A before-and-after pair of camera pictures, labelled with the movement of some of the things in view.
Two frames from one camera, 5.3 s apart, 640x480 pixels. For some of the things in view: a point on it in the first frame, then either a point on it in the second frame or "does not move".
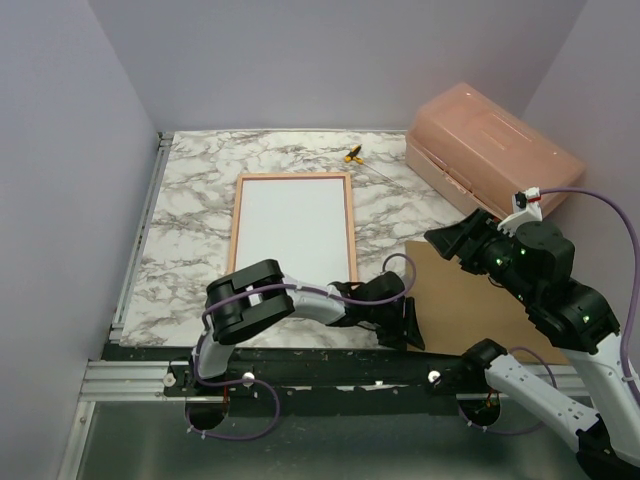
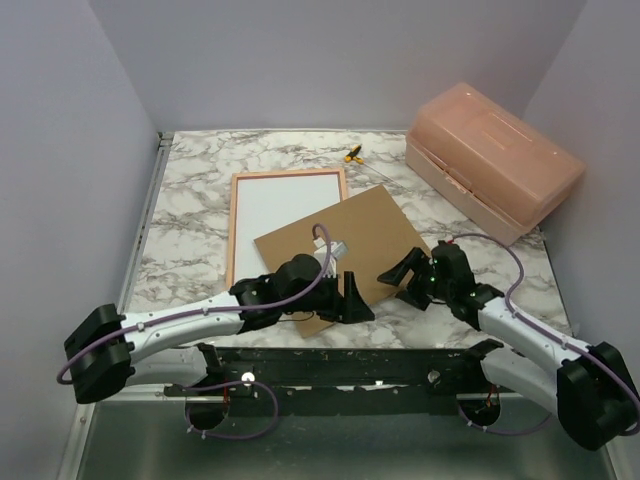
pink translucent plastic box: [483, 154] does not move
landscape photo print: [301, 223] does not move
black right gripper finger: [451, 241] -> [395, 275]
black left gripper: [403, 329] -> [349, 308]
